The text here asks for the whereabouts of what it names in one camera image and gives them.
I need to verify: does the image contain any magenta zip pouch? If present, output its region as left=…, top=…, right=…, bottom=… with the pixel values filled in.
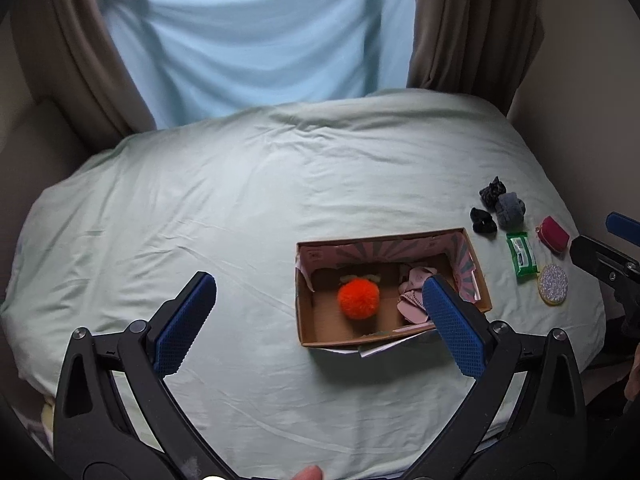
left=536, top=216, right=570, bottom=255

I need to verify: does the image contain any right hand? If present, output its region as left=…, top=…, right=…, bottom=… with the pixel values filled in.
left=624, top=344, right=640, bottom=402

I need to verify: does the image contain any round glitter pad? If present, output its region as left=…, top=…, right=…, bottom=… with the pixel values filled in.
left=537, top=263, right=568, bottom=306

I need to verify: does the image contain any left hand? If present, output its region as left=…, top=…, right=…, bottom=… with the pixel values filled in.
left=292, top=465, right=323, bottom=480

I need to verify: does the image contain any brown curtain left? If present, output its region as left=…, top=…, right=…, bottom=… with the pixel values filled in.
left=10, top=0, right=156, bottom=150

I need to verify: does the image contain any orange fluffy pompom toy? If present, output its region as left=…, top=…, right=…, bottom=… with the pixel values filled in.
left=336, top=274, right=381, bottom=321

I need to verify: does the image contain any small black scrunchie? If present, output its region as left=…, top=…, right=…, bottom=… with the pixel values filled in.
left=470, top=207, right=498, bottom=237

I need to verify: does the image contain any brown curtain right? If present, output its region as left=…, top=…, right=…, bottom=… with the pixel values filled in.
left=407, top=0, right=544, bottom=114

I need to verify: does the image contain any light blue hanging sheet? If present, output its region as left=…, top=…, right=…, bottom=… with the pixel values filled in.
left=99, top=0, right=414, bottom=129

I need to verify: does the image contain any grey fluffy scrunchie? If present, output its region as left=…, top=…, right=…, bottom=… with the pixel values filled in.
left=495, top=192, right=526, bottom=231

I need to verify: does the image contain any pink fabric cloth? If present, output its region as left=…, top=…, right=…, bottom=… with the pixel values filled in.
left=397, top=266, right=437, bottom=325

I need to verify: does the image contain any pale green bed sheet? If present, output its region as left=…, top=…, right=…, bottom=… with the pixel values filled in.
left=1, top=90, right=575, bottom=479

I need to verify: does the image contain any cardboard box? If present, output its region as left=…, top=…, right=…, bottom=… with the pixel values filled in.
left=295, top=228, right=492, bottom=356

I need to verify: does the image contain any green tissue packet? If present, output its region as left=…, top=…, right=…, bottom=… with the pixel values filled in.
left=506, top=232, right=538, bottom=282

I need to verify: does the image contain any brown curtain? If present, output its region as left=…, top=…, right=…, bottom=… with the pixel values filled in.
left=407, top=0, right=544, bottom=114
left=10, top=0, right=156, bottom=150

